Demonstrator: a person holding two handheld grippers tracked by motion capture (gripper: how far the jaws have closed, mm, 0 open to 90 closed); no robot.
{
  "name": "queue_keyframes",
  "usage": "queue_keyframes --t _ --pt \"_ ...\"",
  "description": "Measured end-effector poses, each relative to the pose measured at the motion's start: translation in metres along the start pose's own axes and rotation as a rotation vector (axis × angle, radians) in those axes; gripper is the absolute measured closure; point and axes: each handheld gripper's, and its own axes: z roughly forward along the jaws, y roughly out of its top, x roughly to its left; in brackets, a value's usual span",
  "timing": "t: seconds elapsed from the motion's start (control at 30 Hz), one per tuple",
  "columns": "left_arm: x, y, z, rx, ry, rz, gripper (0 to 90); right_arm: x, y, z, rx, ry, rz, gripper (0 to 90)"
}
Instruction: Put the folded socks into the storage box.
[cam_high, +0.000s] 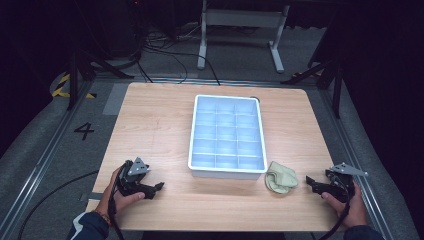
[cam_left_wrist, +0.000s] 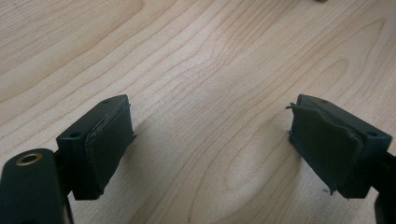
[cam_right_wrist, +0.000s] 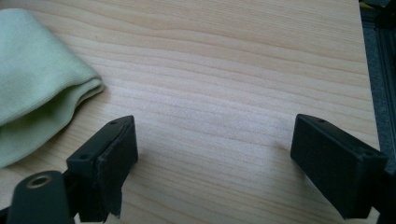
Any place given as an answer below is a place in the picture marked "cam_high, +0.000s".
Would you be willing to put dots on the yellow black striped tape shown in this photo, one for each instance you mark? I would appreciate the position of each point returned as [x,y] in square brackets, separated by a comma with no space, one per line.
[61,87]

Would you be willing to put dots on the grey tape patch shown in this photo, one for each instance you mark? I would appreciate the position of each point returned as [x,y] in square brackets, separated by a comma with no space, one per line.
[115,99]

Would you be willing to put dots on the white divided tray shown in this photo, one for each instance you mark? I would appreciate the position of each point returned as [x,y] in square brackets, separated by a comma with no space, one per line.
[227,135]

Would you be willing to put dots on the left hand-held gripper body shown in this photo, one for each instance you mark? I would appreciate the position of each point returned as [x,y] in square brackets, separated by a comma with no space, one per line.
[132,175]

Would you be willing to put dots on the green cloth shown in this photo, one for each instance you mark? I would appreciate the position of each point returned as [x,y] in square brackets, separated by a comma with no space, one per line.
[281,178]

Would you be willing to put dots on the black metal stand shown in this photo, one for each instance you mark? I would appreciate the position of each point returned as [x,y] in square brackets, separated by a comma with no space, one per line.
[328,75]
[83,66]

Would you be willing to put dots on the aluminium floor rail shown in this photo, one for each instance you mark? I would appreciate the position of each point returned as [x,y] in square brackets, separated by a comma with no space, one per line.
[360,166]
[43,156]

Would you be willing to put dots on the person's right hand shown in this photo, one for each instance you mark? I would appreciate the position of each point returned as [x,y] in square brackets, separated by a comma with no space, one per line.
[350,210]

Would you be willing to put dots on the person's left hand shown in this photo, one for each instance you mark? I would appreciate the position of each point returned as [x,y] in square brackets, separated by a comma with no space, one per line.
[120,200]

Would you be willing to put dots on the white desk frame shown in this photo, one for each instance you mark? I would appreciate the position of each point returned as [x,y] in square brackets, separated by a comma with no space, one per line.
[243,18]

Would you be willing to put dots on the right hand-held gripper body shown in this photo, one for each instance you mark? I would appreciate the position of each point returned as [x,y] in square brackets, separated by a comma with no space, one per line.
[343,180]

